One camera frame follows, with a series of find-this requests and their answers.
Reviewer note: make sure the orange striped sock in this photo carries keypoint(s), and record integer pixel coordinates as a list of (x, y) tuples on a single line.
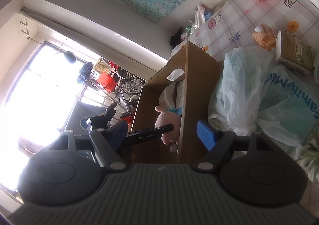
[(265, 37)]

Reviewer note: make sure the brown cardboard box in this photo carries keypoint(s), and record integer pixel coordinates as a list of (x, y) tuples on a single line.
[(195, 74)]

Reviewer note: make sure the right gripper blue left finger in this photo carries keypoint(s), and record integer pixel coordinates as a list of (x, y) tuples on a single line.
[(106, 142)]

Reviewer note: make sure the pink plush toy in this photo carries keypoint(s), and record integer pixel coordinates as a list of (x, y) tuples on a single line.
[(169, 123)]

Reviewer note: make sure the gold tissue pack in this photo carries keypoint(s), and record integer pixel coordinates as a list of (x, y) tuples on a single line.
[(294, 54)]

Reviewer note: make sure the white cotton swab bag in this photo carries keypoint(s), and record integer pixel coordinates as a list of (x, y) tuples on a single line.
[(167, 99)]

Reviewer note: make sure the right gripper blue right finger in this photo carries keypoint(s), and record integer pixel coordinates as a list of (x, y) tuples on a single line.
[(218, 144)]

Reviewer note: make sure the white plastic shopping bag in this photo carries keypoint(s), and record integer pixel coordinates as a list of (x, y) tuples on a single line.
[(255, 93)]

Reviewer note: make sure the white teal printed box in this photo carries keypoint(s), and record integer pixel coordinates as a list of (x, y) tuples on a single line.
[(180, 94)]

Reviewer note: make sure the small white plastic bag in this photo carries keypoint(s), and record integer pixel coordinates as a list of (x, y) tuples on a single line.
[(199, 16)]

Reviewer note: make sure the green fabric scrunchie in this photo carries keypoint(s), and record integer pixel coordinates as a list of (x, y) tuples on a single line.
[(308, 158)]

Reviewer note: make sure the blue teal wet wipes pack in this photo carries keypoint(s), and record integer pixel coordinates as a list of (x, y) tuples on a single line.
[(175, 110)]

